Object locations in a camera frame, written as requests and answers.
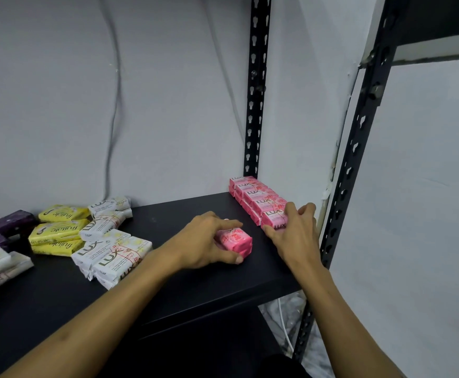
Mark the person's left hand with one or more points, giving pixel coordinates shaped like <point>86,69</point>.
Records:
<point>198,244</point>

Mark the person's right hand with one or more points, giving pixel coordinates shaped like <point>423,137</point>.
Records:
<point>298,244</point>

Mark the person's left thumb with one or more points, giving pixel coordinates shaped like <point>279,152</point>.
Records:
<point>229,257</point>

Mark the person's right middle finger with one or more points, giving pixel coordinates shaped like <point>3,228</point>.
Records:
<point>307,213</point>

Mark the person's right thumb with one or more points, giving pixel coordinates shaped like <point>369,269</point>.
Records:
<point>273,236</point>

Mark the pink soap bar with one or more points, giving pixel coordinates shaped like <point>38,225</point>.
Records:
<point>235,238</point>
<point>246,252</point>

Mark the row of pink soap packets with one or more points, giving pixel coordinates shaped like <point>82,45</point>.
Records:
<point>259,198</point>

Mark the person's right forearm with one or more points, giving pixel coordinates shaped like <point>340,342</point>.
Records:
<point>339,326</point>

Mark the person's left forearm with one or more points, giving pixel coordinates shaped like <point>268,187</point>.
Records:
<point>107,310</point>

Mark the black shelf board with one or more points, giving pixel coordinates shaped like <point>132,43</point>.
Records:
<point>198,289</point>
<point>438,19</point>

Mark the black slotted metal upright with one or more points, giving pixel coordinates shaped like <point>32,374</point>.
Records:
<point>361,125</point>
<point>258,86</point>

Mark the pile of white soap packets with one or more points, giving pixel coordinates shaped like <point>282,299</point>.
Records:
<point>111,251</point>

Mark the clear plastic sheet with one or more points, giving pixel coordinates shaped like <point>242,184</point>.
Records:
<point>316,350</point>

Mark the yellow soap packet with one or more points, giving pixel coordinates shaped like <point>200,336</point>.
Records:
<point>56,247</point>
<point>58,231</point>
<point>64,213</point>

